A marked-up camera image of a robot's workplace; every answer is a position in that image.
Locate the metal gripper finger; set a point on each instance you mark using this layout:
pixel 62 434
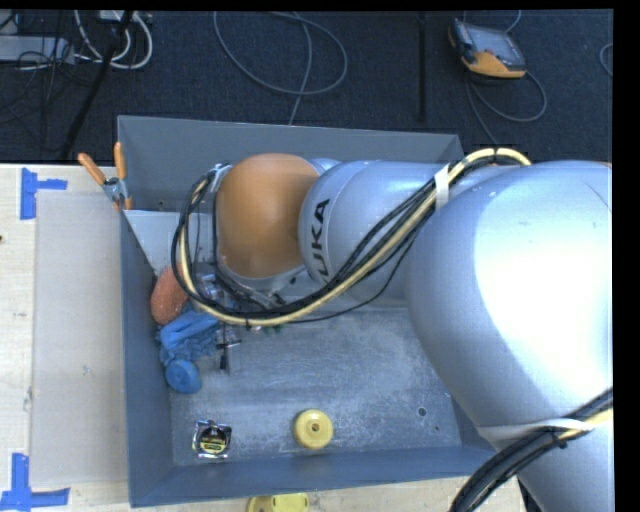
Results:
pixel 222 359
pixel 228 356

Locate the blue cloth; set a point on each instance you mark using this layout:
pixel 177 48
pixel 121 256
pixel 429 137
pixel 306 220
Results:
pixel 186 336

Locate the orange textured sponge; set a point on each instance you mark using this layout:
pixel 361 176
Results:
pixel 166 298

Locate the silver and yellow tape measure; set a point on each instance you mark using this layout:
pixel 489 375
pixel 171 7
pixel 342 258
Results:
pixel 212 440

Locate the yellow disc with hole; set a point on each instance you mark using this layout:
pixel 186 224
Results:
pixel 306 434

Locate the grey metal bin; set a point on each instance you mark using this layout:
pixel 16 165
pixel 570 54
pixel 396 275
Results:
pixel 350 360

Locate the pale flat board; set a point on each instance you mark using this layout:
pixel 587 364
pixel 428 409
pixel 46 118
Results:
pixel 75 320

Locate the pale yellow flat disc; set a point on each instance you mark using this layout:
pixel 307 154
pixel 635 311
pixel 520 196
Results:
pixel 278 503

